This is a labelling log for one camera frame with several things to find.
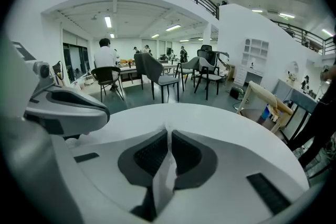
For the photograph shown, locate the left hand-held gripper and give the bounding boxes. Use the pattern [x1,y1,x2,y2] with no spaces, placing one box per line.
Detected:
[5,40,111,138]

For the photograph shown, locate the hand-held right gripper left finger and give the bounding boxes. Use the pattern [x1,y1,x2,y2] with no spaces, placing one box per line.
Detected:
[53,127,169,224]

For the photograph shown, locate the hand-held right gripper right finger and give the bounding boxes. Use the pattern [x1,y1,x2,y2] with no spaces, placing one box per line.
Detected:
[167,130,310,224]

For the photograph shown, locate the white tissue sheet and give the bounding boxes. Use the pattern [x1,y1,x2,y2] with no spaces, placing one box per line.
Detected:
[152,125,177,216]

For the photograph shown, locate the dark window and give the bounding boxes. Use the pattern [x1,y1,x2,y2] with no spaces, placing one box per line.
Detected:
[62,30,90,83]

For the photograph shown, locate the long white table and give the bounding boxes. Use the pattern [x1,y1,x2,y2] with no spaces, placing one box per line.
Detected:
[117,60,179,84]

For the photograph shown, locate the blue bottle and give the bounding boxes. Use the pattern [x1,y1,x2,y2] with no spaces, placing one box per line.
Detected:
[258,103,271,124]

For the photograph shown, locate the dark chair blue-grey seat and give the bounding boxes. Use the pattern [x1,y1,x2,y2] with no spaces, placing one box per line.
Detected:
[133,52,181,103]

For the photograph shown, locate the green black bag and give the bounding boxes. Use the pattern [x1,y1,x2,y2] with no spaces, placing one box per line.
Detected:
[230,86,246,100]

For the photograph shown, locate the wooden chair brown seat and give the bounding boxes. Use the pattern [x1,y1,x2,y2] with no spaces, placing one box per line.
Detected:
[236,80,294,137]

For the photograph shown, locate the white dresser desk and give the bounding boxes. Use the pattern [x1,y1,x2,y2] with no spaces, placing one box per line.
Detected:
[233,37,270,87]

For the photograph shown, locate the table with blue-grey cloth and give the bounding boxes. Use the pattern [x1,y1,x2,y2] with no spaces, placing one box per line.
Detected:
[271,78,320,116]

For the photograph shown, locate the grey chair black legs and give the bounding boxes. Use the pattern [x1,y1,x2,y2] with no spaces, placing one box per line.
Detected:
[193,56,224,100]
[175,56,200,87]

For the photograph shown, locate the round mirror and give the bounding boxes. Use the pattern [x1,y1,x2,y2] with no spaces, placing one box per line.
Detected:
[289,61,300,79]

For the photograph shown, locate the black office chair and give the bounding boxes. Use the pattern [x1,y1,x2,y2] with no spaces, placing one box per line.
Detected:
[196,44,230,66]

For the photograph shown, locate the small gripper-mounted camera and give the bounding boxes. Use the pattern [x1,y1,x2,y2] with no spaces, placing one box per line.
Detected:
[33,61,51,79]

